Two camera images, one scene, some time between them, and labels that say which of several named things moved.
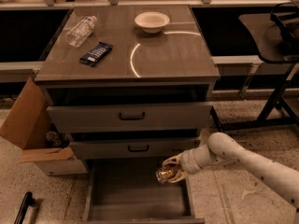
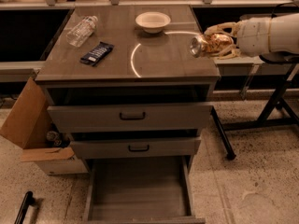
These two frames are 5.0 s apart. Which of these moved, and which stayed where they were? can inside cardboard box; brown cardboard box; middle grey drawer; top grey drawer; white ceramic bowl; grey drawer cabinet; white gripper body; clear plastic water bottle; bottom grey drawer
Moved: white gripper body
Stayed: bottom grey drawer; brown cardboard box; clear plastic water bottle; grey drawer cabinet; can inside cardboard box; top grey drawer; white ceramic bowl; middle grey drawer
